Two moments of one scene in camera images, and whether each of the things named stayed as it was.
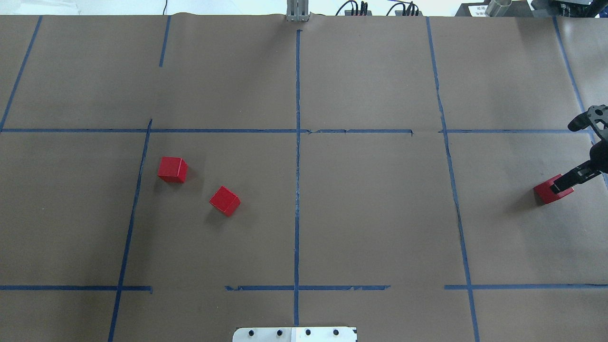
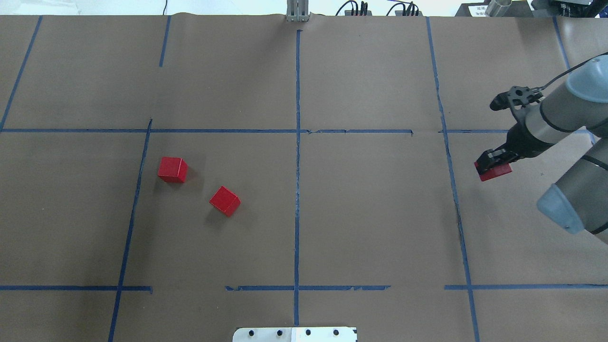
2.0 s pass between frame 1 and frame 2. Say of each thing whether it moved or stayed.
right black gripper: moved
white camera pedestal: stayed
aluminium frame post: stayed
